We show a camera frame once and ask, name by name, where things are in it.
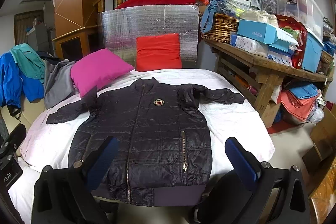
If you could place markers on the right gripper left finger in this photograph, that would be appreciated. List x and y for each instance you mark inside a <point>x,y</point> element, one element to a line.
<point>65,195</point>

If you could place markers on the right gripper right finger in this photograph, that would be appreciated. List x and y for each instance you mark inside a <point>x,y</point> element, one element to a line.
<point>242,194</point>

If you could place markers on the black quilted jacket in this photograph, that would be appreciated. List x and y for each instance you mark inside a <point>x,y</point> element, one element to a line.
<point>164,147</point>

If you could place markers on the white bed blanket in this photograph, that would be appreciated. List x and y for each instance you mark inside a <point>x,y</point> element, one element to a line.
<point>50,144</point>

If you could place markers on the blue jacket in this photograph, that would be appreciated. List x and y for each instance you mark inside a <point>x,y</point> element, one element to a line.
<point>14,84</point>

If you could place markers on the grey garment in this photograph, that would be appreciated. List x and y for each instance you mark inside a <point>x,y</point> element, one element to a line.
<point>58,84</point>

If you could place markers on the stack of folded cloths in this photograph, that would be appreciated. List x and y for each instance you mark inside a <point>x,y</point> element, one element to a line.
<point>299,98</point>

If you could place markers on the teal shirt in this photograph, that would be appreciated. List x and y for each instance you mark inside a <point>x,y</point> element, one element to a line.
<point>29,62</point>

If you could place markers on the wooden side table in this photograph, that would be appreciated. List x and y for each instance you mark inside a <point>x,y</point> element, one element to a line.
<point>256,77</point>

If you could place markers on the pink pillow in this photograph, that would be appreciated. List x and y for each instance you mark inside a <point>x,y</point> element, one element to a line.
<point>98,69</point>

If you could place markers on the blue storage box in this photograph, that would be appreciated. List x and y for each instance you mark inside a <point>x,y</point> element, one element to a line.
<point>312,53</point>

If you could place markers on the blue cardboard box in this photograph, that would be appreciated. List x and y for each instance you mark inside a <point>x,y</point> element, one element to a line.
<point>267,34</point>

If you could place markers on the red snack bag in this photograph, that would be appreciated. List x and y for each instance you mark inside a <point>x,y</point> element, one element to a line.
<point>299,33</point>

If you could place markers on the red square pillow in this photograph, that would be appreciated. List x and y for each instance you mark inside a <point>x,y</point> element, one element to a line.
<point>158,52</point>

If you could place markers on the wicker basket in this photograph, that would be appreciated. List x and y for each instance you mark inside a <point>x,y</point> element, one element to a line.
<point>222,28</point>

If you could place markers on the silver foil insulation board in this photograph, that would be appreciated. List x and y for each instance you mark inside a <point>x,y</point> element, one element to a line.
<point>119,29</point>

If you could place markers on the wooden pillar cabinet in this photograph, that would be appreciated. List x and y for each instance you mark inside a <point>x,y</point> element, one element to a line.
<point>76,28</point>

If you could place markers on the blue cloth in basket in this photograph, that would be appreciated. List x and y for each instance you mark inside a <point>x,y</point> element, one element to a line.
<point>214,7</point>

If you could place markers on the clear plastic storage bin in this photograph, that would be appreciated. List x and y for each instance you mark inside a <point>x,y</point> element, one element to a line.
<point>306,12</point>

